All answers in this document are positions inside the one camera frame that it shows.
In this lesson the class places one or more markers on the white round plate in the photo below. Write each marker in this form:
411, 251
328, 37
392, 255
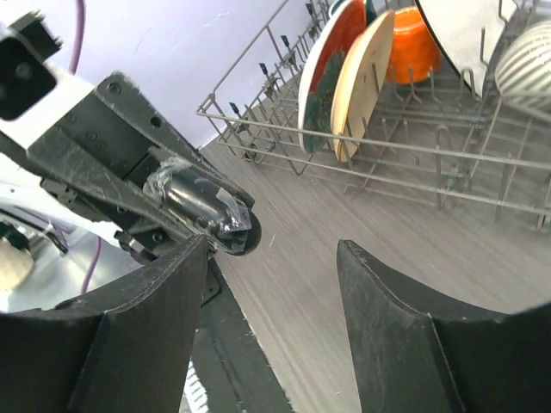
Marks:
321, 71

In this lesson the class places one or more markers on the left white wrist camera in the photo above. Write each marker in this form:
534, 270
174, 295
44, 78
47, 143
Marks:
35, 93

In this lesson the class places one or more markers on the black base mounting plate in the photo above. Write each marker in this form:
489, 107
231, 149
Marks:
228, 359

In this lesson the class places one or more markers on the orange cup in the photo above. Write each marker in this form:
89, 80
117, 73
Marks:
414, 54

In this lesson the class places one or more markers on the beige round plate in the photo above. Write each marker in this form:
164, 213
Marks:
361, 77

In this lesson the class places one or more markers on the striped ceramic bowl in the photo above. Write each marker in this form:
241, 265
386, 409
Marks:
522, 75

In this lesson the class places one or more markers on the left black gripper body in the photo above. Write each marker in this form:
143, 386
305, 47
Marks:
92, 120

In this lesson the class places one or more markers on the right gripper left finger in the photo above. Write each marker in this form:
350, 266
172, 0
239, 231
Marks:
123, 347

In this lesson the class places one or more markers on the grey wire dish rack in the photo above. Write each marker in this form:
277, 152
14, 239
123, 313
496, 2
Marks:
435, 142

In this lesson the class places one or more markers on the grey tilted plate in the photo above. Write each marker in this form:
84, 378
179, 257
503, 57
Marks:
467, 32

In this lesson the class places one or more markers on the white slotted cable duct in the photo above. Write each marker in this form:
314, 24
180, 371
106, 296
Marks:
194, 398

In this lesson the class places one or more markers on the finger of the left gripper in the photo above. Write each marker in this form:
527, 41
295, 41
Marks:
116, 184
163, 129

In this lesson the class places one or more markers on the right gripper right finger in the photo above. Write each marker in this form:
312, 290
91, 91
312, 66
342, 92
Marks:
415, 349

